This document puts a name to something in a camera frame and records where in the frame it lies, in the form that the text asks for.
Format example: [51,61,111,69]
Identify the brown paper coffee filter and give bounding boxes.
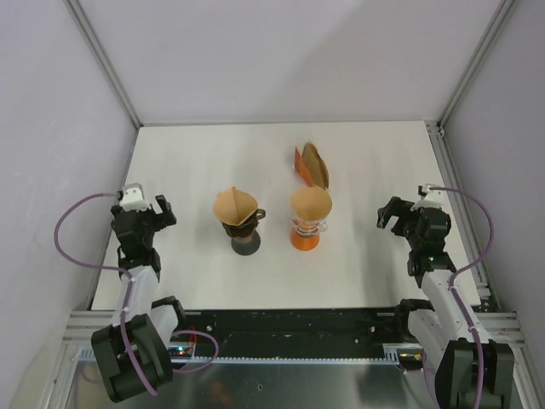
[290,186,333,222]
[213,187,258,226]

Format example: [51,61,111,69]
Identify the olive green plastic dripper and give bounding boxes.
[221,209,266,239]

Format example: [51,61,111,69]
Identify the glass beaker with orange contents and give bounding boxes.
[290,228,320,251]

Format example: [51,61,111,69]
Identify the clear plastic dripper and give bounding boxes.
[290,216,328,237]

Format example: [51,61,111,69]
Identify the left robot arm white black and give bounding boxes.
[91,184,188,403]

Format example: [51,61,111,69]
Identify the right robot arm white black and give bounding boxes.
[376,187,515,408]

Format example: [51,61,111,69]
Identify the brown paper coffee filters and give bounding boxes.
[302,142,330,190]

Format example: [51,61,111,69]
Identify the orange coffee filter box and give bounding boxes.
[294,147,314,187]

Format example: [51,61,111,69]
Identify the grey carafe with red rim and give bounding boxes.
[231,230,261,256]

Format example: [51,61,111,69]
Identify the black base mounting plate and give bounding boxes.
[176,306,418,354]

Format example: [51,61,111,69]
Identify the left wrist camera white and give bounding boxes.
[118,183,152,212]

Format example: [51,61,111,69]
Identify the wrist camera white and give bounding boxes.
[410,184,445,211]
[118,183,152,212]

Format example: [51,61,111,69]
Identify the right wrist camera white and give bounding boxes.
[410,184,445,211]

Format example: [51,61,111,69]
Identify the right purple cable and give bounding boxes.
[421,184,495,409]

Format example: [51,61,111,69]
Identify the aluminium frame rail right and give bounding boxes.
[424,120,520,333]

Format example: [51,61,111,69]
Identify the grey slotted cable duct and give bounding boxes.
[74,343,427,366]

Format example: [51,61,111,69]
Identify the aluminium frame post left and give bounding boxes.
[63,0,141,128]

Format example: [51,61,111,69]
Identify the aluminium frame post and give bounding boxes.
[436,0,519,130]
[63,0,141,128]

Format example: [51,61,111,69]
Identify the aluminium frame post right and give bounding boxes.
[436,0,519,130]

